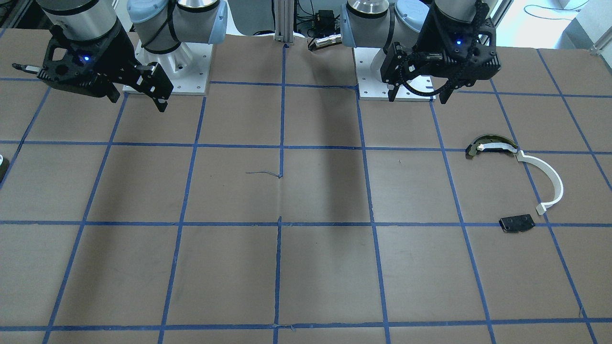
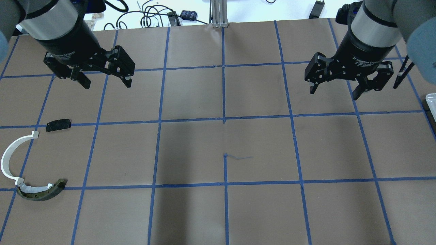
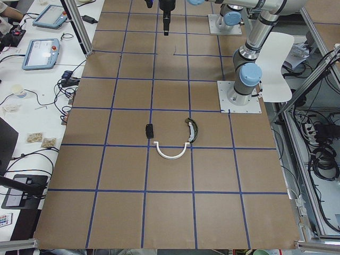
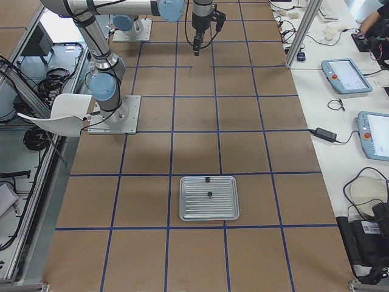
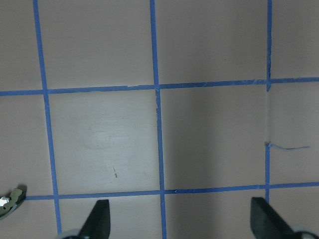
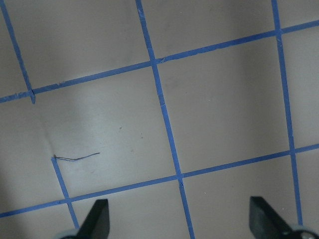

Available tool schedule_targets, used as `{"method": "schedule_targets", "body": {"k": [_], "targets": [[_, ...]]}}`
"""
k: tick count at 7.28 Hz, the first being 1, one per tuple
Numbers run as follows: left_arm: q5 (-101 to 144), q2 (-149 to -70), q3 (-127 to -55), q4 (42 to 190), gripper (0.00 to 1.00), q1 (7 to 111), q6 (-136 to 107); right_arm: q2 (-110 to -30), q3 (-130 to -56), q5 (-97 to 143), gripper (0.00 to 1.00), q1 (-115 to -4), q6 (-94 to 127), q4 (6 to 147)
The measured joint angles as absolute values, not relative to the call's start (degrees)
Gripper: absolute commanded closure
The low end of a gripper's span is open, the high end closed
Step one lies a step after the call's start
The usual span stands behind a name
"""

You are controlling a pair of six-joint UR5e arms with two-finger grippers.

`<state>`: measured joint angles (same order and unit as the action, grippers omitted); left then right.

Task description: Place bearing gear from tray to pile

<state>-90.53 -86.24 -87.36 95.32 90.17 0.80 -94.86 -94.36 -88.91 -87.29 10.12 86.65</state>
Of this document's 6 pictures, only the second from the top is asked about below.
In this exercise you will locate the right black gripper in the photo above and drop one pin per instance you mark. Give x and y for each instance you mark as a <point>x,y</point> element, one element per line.
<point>362,47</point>

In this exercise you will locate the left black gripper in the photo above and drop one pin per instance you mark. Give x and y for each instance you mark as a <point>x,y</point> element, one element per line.
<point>69,43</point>

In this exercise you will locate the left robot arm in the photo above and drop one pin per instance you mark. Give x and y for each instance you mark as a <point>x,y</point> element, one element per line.
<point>42,20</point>

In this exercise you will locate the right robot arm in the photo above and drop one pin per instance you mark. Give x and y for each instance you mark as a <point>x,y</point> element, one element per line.
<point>374,27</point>

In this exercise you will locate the small black plastic block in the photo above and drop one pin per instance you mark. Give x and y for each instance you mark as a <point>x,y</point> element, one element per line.
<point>60,124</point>

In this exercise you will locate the black power adapter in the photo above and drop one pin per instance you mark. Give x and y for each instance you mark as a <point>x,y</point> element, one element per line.
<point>317,9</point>

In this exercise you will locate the olive brake shoe part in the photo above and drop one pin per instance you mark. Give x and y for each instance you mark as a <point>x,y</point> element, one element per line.
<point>41,193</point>

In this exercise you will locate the aluminium frame post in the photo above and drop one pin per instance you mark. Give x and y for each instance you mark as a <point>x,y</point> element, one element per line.
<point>218,13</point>

